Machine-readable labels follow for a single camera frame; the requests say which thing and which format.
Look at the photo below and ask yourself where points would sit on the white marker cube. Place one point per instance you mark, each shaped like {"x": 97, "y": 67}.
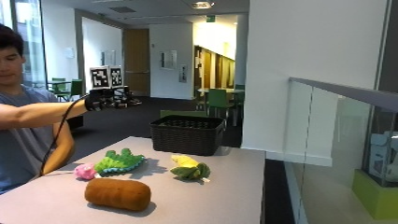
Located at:
{"x": 105, "y": 76}

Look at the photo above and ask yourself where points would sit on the wooden door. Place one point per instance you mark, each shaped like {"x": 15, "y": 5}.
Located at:
{"x": 137, "y": 61}

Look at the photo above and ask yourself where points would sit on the green chair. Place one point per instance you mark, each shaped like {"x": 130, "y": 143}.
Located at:
{"x": 74, "y": 88}
{"x": 182, "y": 113}
{"x": 218, "y": 100}
{"x": 59, "y": 84}

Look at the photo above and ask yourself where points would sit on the dark woven basket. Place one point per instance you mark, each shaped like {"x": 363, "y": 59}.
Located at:
{"x": 186, "y": 134}

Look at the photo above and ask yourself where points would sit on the green plush vegetable toy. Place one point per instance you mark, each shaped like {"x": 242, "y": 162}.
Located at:
{"x": 118, "y": 161}

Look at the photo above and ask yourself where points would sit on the round white table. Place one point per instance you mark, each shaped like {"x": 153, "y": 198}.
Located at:
{"x": 220, "y": 90}

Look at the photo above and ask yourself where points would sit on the the person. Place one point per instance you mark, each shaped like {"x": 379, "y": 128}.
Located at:
{"x": 24, "y": 118}

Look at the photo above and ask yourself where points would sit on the pink plush toy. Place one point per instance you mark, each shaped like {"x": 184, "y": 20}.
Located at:
{"x": 85, "y": 171}

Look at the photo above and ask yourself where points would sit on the yellow green plush corn toy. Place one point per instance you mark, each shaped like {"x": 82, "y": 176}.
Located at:
{"x": 189, "y": 168}

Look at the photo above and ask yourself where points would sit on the brown plush cylinder toy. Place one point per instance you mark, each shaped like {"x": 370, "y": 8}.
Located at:
{"x": 117, "y": 193}

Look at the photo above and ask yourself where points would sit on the green exit sign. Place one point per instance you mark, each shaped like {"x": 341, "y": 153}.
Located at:
{"x": 210, "y": 18}

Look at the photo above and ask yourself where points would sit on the ceiling light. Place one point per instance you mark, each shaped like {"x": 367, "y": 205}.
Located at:
{"x": 201, "y": 4}

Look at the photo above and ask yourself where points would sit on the glass railing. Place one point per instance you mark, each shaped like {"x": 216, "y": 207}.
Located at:
{"x": 337, "y": 149}

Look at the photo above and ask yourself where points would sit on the lime green cabinet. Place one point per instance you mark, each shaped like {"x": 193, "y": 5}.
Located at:
{"x": 374, "y": 196}

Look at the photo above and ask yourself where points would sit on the wall notice board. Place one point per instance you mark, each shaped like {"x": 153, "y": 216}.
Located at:
{"x": 168, "y": 59}

